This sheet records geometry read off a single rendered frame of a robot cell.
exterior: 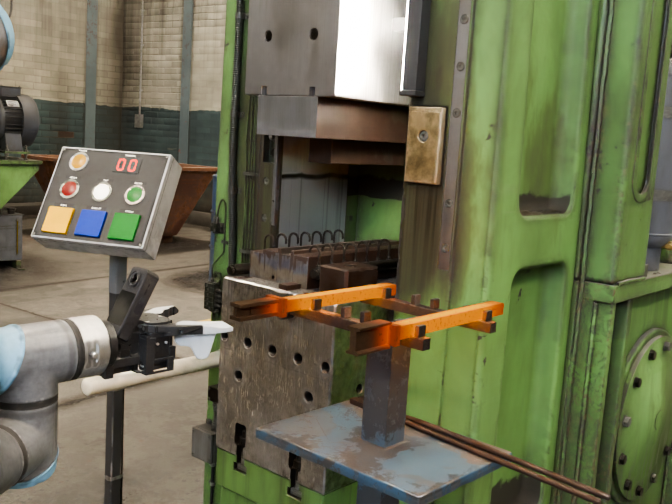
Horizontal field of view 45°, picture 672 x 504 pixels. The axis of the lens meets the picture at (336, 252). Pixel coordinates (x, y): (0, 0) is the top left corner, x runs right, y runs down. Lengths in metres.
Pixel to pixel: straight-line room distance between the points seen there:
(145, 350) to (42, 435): 0.20
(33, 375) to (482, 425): 1.06
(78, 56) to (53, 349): 10.30
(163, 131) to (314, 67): 9.31
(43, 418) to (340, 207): 1.37
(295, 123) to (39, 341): 0.96
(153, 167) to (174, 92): 8.81
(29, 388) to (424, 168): 1.02
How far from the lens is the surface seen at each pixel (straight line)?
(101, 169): 2.32
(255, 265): 2.05
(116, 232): 2.20
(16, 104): 7.21
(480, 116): 1.81
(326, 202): 2.33
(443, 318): 1.44
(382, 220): 2.38
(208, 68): 10.61
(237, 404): 2.08
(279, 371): 1.95
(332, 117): 1.93
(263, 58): 2.03
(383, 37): 2.00
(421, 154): 1.85
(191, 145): 10.78
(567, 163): 2.11
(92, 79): 11.53
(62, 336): 1.20
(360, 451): 1.55
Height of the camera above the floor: 1.28
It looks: 8 degrees down
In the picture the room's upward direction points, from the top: 4 degrees clockwise
